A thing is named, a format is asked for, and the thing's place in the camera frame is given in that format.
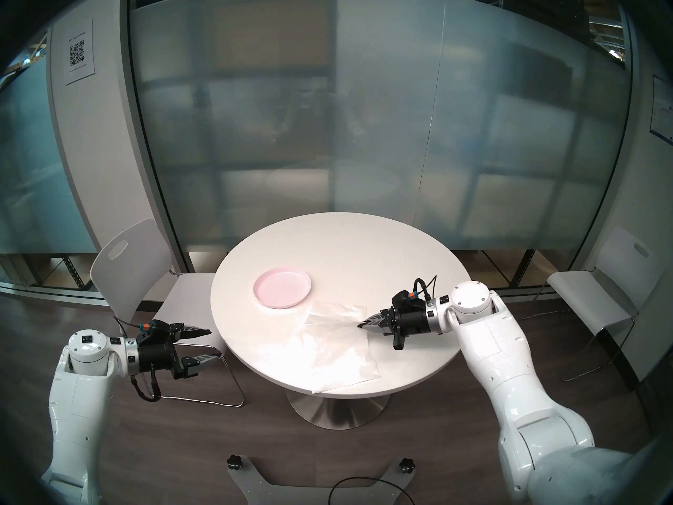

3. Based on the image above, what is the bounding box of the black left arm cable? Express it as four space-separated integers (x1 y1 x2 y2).
113 315 161 402

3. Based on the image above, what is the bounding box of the white wall notice blue border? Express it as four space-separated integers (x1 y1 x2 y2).
649 75 673 144

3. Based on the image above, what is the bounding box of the black floor cable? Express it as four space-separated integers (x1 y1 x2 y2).
330 477 408 505

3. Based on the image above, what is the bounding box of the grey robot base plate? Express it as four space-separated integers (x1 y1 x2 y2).
227 456 417 505

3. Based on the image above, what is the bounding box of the white chair with square handle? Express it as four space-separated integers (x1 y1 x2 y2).
521 226 652 383

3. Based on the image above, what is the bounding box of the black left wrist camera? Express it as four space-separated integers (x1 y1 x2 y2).
138 321 177 341

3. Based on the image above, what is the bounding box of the pink round plate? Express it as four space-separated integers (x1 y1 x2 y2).
253 268 312 310

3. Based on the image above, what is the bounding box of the white paper napkin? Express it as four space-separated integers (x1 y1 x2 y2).
302 300 381 394

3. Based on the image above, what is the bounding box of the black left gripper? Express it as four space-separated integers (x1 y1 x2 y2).
138 325 222 381

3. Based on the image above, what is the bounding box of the QR code paper sign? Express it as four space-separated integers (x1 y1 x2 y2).
64 19 95 86

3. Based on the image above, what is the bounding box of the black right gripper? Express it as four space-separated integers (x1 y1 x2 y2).
357 304 430 351

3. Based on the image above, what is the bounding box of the metal shelf rack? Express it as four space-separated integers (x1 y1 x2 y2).
0 251 100 291
473 249 542 289

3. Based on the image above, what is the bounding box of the silver table pedestal base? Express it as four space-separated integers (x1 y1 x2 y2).
285 388 391 431

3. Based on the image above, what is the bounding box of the white chair with oval handle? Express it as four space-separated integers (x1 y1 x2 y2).
89 218 245 407

